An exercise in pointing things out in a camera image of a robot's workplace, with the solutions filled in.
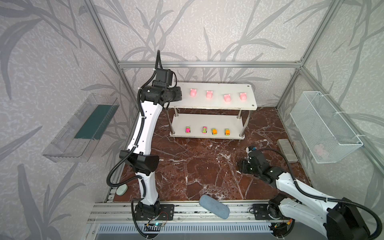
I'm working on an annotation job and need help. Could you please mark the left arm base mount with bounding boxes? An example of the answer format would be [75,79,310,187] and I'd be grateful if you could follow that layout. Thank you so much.
[133,203,175,221]

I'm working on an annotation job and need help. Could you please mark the grey blue oval pad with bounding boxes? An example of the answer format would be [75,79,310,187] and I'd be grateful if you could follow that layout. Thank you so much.
[199,195,230,220]

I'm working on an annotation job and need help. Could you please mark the clear plastic wall bin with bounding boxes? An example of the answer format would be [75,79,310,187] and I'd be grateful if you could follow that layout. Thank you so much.
[42,94,120,163]

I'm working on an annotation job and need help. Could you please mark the pink toy in basket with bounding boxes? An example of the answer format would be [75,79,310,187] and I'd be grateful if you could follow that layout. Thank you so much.
[314,144,329,159]

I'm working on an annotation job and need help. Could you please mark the pale green round disc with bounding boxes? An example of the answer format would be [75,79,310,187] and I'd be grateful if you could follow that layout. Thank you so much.
[116,184,128,196]

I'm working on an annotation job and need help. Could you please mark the white two-tier shelf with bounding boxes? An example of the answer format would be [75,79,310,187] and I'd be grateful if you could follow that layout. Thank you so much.
[169,83,258,140]

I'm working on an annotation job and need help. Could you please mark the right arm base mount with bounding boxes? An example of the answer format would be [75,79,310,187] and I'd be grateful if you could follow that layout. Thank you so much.
[249,204,290,222]

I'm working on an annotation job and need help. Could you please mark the white wire mesh basket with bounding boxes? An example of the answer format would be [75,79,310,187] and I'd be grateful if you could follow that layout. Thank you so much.
[290,91,364,164]

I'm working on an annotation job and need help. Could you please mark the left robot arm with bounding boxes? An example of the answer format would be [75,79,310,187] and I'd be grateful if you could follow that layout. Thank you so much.
[106,86,182,215]

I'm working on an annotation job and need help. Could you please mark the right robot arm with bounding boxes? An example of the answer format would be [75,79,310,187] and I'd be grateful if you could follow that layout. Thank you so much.
[238,146,383,240]

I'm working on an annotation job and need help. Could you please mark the pink toy pig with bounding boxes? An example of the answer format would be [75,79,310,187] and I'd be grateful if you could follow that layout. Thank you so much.
[240,93,247,101]
[224,94,232,103]
[190,89,197,97]
[206,91,213,99]

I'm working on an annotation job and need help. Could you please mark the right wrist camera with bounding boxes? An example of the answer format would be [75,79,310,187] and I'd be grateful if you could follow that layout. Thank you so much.
[246,146,257,154]

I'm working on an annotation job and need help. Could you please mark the grey sponge block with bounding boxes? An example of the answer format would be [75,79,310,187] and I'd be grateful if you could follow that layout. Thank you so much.
[277,139,299,164]

